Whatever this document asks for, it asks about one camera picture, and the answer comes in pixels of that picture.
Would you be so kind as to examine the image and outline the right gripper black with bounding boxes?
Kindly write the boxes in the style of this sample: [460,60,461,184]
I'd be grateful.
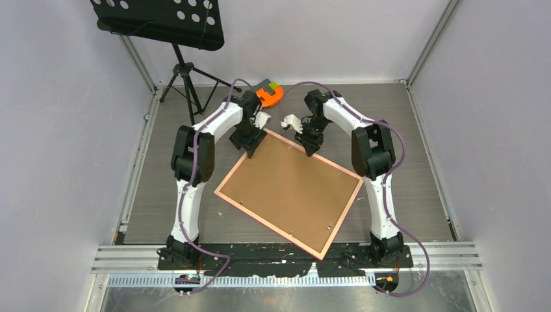
[294,117,329,157]

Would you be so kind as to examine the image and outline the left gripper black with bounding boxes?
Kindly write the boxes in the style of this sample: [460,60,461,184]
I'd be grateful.
[231,120,267,158]

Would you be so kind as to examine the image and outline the brown cardboard backing board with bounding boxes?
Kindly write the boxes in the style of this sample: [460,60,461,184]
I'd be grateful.
[218,132,360,254]

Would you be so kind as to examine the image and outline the pink wooden picture frame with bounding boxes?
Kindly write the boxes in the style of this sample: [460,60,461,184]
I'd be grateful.
[214,128,365,262]

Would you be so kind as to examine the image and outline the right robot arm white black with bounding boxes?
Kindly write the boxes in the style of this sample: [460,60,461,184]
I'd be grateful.
[294,90,404,267]

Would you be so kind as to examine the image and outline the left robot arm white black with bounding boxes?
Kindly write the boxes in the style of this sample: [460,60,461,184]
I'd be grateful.
[157,91,270,269]

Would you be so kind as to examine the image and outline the orange tape dispenser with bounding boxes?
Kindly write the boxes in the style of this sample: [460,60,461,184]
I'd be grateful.
[255,86,285,108]

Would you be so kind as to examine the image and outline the grey lego plate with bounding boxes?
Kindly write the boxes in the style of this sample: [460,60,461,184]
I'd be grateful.
[255,79,279,92]

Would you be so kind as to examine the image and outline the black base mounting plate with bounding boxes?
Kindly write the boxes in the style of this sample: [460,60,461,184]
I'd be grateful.
[157,242,413,278]

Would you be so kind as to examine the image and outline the black music stand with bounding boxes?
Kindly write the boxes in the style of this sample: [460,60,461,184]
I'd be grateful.
[92,1,230,122]

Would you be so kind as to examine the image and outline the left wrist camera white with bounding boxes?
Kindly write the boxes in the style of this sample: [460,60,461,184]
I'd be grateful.
[253,111,271,129]

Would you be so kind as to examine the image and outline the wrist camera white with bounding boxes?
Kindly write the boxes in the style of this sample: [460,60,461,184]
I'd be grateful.
[253,111,271,129]
[280,114,303,134]

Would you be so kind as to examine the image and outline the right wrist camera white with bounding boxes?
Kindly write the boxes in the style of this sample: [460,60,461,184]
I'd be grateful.
[280,114,303,134]

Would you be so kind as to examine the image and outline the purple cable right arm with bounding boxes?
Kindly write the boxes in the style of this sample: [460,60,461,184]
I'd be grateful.
[279,81,431,299]

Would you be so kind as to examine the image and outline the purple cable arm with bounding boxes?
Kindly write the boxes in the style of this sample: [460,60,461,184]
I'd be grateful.
[177,78,255,296]
[279,81,431,299]

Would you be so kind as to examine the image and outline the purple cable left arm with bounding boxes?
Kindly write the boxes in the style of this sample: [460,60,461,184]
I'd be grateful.
[177,78,255,296]

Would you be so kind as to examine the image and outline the aluminium rail front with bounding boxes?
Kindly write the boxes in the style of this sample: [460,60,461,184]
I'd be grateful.
[92,241,482,288]

